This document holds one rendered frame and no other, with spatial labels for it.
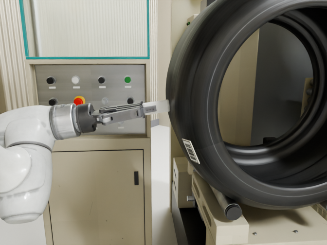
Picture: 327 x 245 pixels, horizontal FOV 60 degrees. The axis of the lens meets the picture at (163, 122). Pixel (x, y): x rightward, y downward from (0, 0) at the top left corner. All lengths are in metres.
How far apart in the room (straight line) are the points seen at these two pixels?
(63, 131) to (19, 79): 2.45
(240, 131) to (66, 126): 0.65
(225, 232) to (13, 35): 2.75
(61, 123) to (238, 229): 0.53
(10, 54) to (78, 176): 1.91
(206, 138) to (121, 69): 0.79
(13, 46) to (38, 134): 2.46
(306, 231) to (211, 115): 0.49
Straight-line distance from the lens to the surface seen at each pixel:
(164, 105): 0.73
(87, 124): 0.72
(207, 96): 0.62
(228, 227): 0.81
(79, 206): 1.54
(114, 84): 1.37
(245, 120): 1.11
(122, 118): 0.70
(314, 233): 0.96
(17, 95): 3.17
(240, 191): 0.73
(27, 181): 0.65
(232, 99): 1.07
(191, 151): 0.66
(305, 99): 1.33
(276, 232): 0.92
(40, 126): 0.73
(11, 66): 3.13
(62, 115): 0.73
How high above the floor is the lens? 1.31
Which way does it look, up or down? 14 degrees down
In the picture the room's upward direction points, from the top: straight up
